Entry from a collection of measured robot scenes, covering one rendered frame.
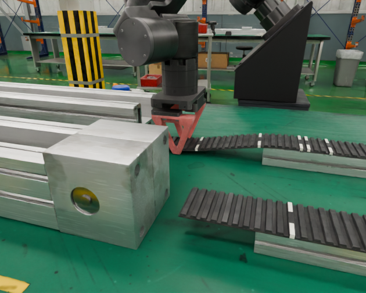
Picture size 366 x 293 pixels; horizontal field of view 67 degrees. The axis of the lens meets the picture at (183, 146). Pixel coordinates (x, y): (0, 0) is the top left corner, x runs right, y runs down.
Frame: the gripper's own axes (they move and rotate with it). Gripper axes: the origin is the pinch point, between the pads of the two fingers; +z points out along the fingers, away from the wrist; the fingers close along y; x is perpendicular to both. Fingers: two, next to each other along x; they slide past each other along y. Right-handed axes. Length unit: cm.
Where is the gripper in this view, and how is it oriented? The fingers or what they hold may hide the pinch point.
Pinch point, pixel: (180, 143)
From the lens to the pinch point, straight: 48.8
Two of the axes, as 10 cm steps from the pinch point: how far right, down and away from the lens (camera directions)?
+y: -2.9, 4.0, -8.7
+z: 0.1, 9.1, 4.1
